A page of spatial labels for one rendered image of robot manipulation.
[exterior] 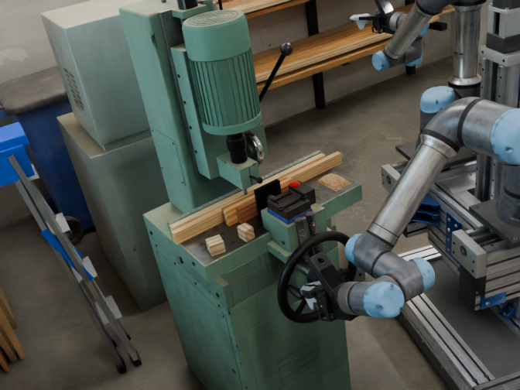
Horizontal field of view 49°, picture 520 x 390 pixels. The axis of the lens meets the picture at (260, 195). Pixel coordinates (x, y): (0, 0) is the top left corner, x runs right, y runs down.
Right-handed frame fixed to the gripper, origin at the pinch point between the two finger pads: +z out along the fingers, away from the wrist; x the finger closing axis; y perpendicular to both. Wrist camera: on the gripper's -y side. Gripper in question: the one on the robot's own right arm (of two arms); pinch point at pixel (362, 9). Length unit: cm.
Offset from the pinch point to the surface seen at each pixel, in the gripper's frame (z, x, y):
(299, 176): -53, -75, 21
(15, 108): 113, -143, 12
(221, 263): -72, -115, 20
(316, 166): -53, -68, 21
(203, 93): -57, -98, -22
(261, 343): -72, -113, 58
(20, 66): 176, -127, 9
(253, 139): -44, -83, 6
